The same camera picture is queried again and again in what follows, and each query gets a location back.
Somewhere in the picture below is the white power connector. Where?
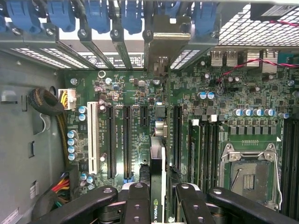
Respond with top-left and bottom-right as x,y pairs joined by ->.
57,88 -> 77,110

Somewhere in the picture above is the red and black twisted wire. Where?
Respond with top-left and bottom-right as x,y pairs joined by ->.
216,57 -> 299,83

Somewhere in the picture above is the long PCIe expansion slot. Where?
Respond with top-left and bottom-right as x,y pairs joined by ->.
107,105 -> 117,179
123,105 -> 133,180

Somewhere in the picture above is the CPU socket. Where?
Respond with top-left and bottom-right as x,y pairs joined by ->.
221,142 -> 283,210

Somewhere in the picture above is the blue slot retention clip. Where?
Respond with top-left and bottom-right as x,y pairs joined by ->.
192,0 -> 218,37
46,0 -> 76,33
120,0 -> 143,35
157,0 -> 182,18
6,0 -> 42,35
84,0 -> 111,35

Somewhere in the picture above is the green motherboard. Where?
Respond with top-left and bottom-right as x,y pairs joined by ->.
64,50 -> 299,224

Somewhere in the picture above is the white PCI expansion slot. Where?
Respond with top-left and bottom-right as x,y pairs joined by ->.
87,101 -> 100,175

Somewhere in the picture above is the black braided power cable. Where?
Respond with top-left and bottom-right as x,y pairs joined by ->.
28,87 -> 69,168

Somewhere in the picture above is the coloured power wire bundle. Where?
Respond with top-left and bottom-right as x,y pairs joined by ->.
32,171 -> 73,220

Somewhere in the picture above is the open black PC case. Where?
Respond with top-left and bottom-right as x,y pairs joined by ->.
0,0 -> 299,224

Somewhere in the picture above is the short black expansion slot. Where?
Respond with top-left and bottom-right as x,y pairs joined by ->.
139,105 -> 149,127

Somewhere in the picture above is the metal locking lever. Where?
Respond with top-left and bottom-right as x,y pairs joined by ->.
275,149 -> 283,210

